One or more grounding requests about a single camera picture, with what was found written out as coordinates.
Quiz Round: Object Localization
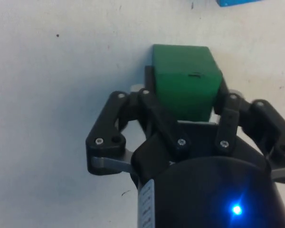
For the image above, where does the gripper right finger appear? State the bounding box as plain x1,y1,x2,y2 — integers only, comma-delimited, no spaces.
211,76,285,184

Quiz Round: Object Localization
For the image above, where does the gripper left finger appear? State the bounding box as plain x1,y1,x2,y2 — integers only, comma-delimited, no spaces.
85,64,191,177

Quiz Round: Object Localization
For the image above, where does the green cube block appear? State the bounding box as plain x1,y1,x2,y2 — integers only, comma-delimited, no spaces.
152,44,223,123

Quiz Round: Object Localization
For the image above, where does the blue block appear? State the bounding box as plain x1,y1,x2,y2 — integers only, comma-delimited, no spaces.
216,0,262,8

